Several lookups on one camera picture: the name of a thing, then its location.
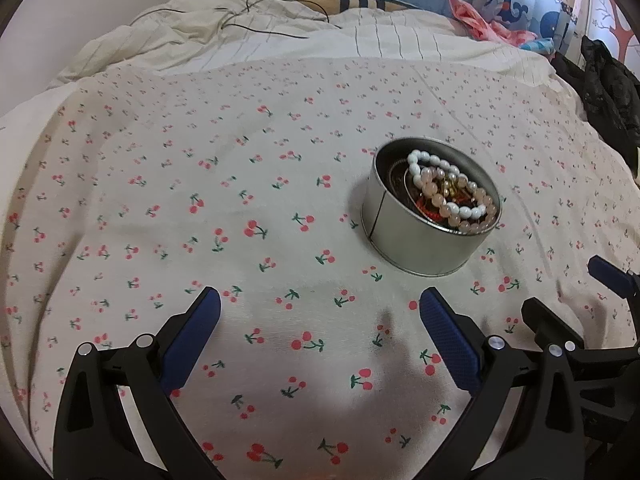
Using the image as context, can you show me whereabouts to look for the red string bracelet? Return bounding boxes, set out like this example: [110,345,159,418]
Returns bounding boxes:
[414,194,452,222]

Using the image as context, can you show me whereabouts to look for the pale pink bead bracelet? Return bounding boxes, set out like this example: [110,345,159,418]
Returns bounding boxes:
[418,167,499,235]

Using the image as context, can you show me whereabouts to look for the white bead bracelet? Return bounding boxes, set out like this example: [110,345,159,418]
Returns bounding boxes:
[406,148,487,221]

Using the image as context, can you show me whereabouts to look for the round silver metal tin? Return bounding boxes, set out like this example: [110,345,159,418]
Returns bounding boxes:
[361,138,502,276]

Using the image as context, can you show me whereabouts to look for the black jacket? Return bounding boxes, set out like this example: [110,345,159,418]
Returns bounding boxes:
[551,36,639,174]

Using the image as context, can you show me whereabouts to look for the cherry print bed sheet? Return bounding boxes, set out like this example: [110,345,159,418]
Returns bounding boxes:
[1,59,639,479]

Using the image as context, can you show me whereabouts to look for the pink crumpled cloth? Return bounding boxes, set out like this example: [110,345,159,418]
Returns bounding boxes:
[448,0,537,48]

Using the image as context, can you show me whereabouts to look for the striped tan pillow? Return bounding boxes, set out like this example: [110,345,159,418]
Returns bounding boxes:
[297,0,414,15]

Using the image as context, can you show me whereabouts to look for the striped white duvet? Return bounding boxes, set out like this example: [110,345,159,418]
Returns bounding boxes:
[0,0,586,131]

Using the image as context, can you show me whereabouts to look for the black thin cable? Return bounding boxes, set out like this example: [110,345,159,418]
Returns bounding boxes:
[130,0,331,42]

